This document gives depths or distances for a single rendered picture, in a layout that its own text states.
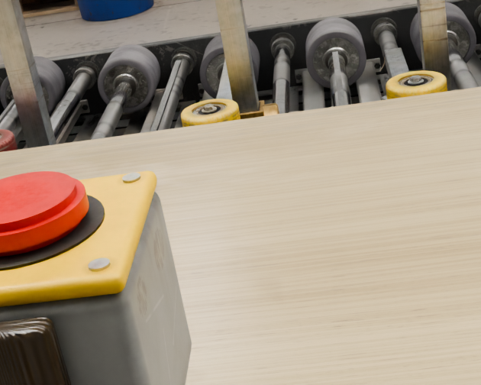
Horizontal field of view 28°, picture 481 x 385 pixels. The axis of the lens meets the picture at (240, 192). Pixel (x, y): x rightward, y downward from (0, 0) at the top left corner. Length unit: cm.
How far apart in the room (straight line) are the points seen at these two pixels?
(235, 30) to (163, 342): 110
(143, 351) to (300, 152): 88
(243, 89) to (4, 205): 113
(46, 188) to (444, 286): 59
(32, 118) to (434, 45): 60
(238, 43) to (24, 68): 31
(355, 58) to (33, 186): 151
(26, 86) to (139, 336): 120
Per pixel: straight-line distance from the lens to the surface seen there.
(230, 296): 86
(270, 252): 92
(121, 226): 28
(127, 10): 593
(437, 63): 140
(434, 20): 138
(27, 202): 28
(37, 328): 25
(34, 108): 146
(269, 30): 192
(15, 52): 144
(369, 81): 182
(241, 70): 139
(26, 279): 26
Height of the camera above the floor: 134
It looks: 24 degrees down
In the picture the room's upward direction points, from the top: 10 degrees counter-clockwise
